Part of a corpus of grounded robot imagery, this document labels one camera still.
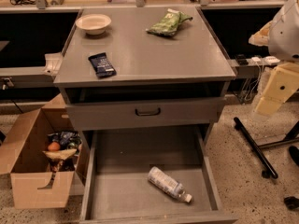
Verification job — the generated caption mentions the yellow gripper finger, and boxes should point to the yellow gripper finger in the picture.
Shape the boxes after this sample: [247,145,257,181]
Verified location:
[254,63,299,116]

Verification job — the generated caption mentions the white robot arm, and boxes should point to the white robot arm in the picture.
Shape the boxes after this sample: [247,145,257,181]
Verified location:
[249,0,299,116]

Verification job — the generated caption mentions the grey drawer cabinet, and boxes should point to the grey drawer cabinet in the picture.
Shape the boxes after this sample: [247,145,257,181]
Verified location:
[54,6,235,137]

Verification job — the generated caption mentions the open grey bottom drawer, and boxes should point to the open grey bottom drawer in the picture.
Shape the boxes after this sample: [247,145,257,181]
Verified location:
[79,126,237,224]

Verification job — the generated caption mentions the white power strip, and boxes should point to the white power strip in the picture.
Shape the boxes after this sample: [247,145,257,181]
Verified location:
[263,56,280,65]

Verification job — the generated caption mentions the white power adapter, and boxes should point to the white power adapter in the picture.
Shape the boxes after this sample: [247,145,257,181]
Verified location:
[251,56,262,63]

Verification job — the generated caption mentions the black power adapter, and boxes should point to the black power adapter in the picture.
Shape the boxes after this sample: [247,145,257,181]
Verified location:
[235,54,249,65]

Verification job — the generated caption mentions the black chair base leg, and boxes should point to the black chair base leg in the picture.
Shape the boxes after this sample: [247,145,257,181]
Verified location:
[234,117,278,179]

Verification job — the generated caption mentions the green chip bag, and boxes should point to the green chip bag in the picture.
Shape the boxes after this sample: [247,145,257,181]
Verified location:
[146,8,192,36]

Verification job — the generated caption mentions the dark blue snack packet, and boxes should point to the dark blue snack packet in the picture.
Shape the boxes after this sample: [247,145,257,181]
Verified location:
[88,52,117,78]

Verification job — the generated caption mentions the white ceramic bowl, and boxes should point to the white ceramic bowl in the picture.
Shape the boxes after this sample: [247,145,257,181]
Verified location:
[76,14,111,35]

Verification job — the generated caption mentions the dark snack bags in box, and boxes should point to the dark snack bags in box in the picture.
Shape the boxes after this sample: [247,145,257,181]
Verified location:
[48,131,82,150]

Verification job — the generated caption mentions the orange fruit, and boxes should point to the orange fruit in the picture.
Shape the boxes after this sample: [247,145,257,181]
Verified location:
[48,142,61,151]

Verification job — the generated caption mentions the brown cardboard box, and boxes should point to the brown cardboard box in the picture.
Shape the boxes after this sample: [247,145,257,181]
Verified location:
[0,95,89,209]

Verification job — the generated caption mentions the closed grey drawer black handle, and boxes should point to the closed grey drawer black handle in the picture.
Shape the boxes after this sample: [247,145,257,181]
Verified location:
[66,97,225,131]

